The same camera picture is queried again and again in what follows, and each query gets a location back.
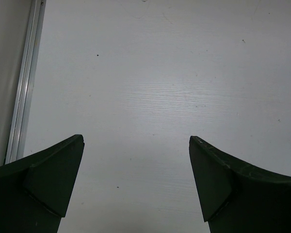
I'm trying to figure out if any aluminium table frame rail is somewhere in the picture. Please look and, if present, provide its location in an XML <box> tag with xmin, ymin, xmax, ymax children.
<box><xmin>4</xmin><ymin>0</ymin><xmax>47</xmax><ymax>164</ymax></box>

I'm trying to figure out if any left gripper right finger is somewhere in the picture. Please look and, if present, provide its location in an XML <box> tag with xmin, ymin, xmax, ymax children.
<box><xmin>189</xmin><ymin>136</ymin><xmax>291</xmax><ymax>233</ymax></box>

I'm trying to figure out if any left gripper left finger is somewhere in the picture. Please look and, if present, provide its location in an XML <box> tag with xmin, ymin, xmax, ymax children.
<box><xmin>0</xmin><ymin>134</ymin><xmax>84</xmax><ymax>233</ymax></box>

